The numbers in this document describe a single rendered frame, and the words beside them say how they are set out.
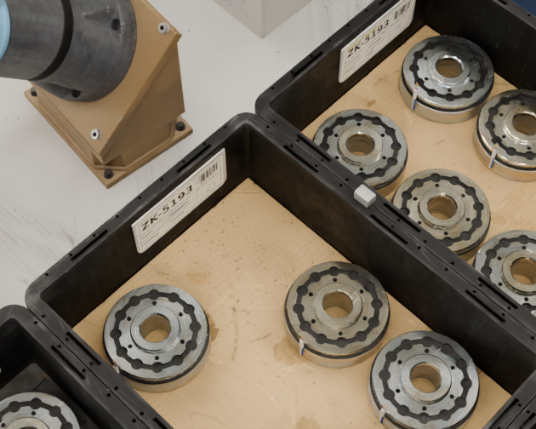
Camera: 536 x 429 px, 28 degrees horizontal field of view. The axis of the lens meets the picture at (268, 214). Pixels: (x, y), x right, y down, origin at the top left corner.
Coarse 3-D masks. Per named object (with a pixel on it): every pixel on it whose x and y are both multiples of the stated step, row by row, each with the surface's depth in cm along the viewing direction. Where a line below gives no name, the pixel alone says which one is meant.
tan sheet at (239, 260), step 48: (240, 192) 115; (192, 240) 112; (240, 240) 112; (288, 240) 112; (192, 288) 109; (240, 288) 109; (288, 288) 109; (96, 336) 106; (240, 336) 106; (192, 384) 104; (240, 384) 104; (288, 384) 104; (336, 384) 104; (432, 384) 104; (480, 384) 104
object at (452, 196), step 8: (432, 192) 110; (440, 192) 110; (448, 192) 110; (456, 192) 110; (424, 200) 110; (456, 200) 110; (424, 208) 110; (456, 208) 110; (464, 208) 110; (424, 216) 109; (432, 216) 109; (456, 216) 109; (464, 216) 110; (432, 224) 109; (440, 224) 109; (448, 224) 109; (456, 224) 109
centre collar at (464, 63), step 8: (432, 56) 120; (440, 56) 120; (448, 56) 120; (456, 56) 120; (464, 56) 120; (432, 64) 119; (464, 64) 119; (432, 72) 118; (464, 72) 118; (432, 80) 119; (440, 80) 118; (448, 80) 118; (456, 80) 118; (464, 80) 118
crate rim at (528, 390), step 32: (224, 128) 107; (256, 128) 107; (192, 160) 107; (160, 192) 103; (352, 192) 103; (384, 224) 102; (64, 256) 100; (416, 256) 100; (32, 288) 98; (512, 320) 96; (96, 352) 95; (128, 384) 93; (160, 416) 92; (512, 416) 92
